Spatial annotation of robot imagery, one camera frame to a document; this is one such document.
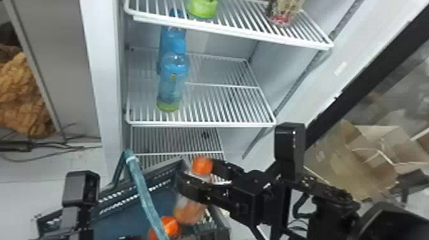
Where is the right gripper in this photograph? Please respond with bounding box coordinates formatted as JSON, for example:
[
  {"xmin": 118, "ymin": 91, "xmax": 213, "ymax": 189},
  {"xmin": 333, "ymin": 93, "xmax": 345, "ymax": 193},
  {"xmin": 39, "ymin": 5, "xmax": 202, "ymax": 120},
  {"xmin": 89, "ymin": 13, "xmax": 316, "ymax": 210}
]
[{"xmin": 174, "ymin": 159, "xmax": 288, "ymax": 230}]

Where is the orange bottle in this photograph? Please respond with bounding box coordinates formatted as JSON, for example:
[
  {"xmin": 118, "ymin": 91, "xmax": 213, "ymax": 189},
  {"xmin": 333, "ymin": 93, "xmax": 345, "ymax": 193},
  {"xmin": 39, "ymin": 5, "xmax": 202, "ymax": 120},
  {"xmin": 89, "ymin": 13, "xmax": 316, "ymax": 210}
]
[
  {"xmin": 172, "ymin": 156, "xmax": 215, "ymax": 226},
  {"xmin": 148, "ymin": 215, "xmax": 182, "ymax": 240}
]

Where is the blue basket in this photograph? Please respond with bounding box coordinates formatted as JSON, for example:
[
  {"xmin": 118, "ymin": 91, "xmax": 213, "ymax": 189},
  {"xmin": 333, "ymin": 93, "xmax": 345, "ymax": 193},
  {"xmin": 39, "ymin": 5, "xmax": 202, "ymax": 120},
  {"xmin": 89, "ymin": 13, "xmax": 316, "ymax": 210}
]
[{"xmin": 34, "ymin": 149, "xmax": 233, "ymax": 240}]

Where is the blue bottle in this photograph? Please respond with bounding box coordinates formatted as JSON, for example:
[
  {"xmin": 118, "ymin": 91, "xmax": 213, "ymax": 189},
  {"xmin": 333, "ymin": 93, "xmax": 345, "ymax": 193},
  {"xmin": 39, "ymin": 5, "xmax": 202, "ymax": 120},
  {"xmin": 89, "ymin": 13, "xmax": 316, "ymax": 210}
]
[
  {"xmin": 156, "ymin": 8, "xmax": 187, "ymax": 75},
  {"xmin": 156, "ymin": 38, "xmax": 191, "ymax": 114}
]

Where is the cardboard box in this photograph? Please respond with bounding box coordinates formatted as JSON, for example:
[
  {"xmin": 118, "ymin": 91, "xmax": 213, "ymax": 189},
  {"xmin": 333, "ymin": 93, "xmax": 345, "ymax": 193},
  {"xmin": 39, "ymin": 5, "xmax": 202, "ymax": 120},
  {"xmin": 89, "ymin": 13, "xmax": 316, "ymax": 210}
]
[{"xmin": 304, "ymin": 118, "xmax": 429, "ymax": 202}]

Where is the white fridge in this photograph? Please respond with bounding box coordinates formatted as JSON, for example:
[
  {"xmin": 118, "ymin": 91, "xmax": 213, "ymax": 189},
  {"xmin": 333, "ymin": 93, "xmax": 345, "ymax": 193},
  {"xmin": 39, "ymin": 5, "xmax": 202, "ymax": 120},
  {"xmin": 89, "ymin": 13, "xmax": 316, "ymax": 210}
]
[{"xmin": 79, "ymin": 0, "xmax": 367, "ymax": 180}]

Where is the green bottle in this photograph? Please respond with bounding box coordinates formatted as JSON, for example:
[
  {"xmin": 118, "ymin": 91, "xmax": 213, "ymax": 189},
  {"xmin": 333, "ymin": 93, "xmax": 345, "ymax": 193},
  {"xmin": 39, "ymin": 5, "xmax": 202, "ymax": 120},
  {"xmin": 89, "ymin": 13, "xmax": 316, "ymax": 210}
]
[{"xmin": 185, "ymin": 0, "xmax": 219, "ymax": 20}]

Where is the beige snack packet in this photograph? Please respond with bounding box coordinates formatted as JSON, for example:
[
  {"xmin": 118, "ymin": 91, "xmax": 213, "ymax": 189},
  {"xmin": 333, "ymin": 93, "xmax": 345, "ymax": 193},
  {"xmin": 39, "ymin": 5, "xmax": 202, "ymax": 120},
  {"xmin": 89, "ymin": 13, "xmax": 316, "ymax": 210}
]
[{"xmin": 266, "ymin": 0, "xmax": 306, "ymax": 26}]

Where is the fridge door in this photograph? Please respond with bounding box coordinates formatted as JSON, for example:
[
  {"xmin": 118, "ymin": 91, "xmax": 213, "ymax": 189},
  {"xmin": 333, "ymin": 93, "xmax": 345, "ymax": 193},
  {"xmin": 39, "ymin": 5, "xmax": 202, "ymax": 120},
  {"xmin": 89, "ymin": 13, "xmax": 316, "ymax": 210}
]
[{"xmin": 276, "ymin": 0, "xmax": 429, "ymax": 240}]

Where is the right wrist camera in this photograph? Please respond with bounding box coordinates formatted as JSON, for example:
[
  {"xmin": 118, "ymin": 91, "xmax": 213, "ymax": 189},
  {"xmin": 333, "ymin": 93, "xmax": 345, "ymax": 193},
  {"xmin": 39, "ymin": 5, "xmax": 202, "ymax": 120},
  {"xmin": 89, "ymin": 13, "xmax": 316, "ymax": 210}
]
[{"xmin": 274, "ymin": 122, "xmax": 307, "ymax": 184}]

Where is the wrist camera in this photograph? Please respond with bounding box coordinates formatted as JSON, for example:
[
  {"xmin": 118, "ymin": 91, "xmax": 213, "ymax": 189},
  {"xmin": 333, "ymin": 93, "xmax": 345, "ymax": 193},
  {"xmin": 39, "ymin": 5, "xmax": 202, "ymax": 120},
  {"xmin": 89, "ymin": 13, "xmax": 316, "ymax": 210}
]
[
  {"xmin": 61, "ymin": 169, "xmax": 101, "ymax": 240},
  {"xmin": 274, "ymin": 122, "xmax": 307, "ymax": 184}
]

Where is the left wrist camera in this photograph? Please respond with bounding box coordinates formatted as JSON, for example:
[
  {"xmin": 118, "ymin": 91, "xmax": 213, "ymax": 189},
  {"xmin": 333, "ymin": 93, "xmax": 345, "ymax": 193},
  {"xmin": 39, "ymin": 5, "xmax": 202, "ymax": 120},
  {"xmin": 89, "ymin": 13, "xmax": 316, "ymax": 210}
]
[{"xmin": 61, "ymin": 169, "xmax": 101, "ymax": 240}]

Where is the black cable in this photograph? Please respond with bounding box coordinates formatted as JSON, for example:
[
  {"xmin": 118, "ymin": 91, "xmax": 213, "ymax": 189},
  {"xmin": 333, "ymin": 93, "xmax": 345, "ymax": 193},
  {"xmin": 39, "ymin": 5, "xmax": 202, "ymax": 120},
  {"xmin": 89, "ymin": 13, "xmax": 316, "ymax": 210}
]
[{"xmin": 0, "ymin": 123, "xmax": 103, "ymax": 163}]

